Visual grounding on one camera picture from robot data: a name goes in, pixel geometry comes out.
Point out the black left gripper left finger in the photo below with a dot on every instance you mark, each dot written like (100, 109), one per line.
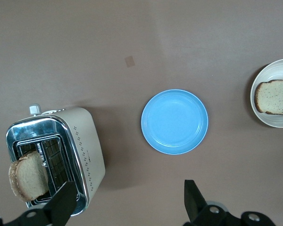
(61, 207)

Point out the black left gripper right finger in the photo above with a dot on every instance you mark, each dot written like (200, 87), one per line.
(195, 209)

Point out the bread slice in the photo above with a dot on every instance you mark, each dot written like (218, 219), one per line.
(30, 176)
(276, 96)

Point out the blue plate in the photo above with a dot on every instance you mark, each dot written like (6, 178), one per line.
(174, 122)

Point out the beige plate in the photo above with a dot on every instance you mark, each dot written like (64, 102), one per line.
(273, 70)

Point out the beige chrome toaster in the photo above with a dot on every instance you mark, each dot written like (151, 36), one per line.
(85, 141)

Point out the brown square tape patch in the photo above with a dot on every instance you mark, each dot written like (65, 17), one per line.
(130, 61)

